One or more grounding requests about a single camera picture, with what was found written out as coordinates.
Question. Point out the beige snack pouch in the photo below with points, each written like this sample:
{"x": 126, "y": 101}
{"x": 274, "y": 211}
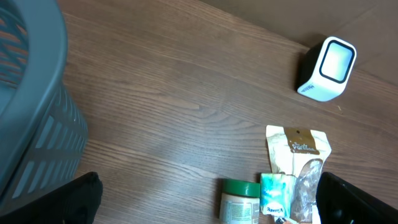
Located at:
{"x": 301, "y": 153}

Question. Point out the white barcode scanner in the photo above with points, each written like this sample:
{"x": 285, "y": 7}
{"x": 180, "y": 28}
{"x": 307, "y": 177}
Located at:
{"x": 326, "y": 68}

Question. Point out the small teal white packet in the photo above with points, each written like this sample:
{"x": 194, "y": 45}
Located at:
{"x": 277, "y": 192}

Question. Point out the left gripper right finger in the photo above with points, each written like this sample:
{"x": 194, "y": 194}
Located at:
{"x": 338, "y": 201}

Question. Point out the green lid jar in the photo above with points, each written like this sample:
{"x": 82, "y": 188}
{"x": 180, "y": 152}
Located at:
{"x": 240, "y": 202}

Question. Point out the grey plastic mesh basket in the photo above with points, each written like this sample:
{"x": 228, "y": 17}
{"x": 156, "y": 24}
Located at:
{"x": 43, "y": 133}

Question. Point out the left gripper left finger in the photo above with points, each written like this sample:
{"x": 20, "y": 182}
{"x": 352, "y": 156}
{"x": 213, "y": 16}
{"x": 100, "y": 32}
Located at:
{"x": 73, "y": 203}

